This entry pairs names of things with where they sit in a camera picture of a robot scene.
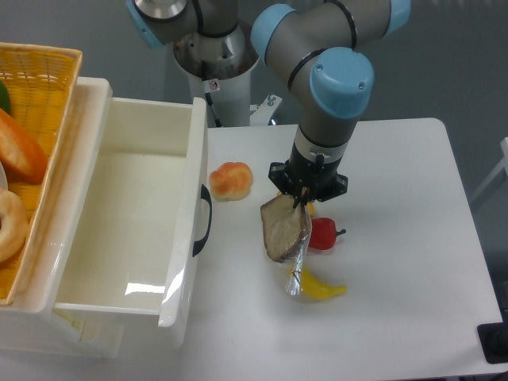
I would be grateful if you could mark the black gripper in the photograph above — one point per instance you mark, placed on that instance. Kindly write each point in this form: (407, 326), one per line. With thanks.
(310, 174)

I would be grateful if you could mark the black device at table edge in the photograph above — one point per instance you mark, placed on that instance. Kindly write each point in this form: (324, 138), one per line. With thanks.
(493, 340)

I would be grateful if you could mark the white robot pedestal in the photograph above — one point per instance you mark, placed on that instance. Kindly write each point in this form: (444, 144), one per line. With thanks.
(219, 71)

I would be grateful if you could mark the white drawer cabinet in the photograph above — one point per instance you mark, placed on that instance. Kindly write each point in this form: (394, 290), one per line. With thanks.
(33, 322)

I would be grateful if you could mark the beige bagel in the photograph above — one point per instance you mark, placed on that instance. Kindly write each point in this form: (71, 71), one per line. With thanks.
(14, 224)

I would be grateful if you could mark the white frame at right edge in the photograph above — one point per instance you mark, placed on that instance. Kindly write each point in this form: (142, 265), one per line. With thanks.
(494, 179)

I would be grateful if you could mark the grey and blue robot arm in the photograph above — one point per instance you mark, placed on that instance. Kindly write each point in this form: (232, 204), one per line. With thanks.
(314, 54)

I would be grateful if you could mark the yellow banana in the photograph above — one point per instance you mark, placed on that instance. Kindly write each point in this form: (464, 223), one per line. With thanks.
(311, 286)

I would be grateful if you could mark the red bell pepper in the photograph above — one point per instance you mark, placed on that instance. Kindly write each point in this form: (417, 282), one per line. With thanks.
(324, 233)

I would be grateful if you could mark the orange baguette loaf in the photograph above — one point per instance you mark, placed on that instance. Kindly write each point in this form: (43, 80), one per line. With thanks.
(21, 155)

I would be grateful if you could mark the yellow wicker basket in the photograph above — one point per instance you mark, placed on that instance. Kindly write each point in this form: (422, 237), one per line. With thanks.
(40, 81)

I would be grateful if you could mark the bagged toast slice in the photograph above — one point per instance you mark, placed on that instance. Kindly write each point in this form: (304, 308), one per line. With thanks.
(286, 234)

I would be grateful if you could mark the yellow pepper under gripper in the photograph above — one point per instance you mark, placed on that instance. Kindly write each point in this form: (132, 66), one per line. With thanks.
(310, 208)

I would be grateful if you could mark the orange bread roll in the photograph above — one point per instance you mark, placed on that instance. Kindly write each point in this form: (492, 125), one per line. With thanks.
(231, 181)

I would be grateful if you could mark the green vegetable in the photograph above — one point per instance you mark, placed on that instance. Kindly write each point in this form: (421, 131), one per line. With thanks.
(5, 103)

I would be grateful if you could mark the open upper white drawer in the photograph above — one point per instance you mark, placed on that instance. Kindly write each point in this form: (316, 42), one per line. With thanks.
(136, 245)

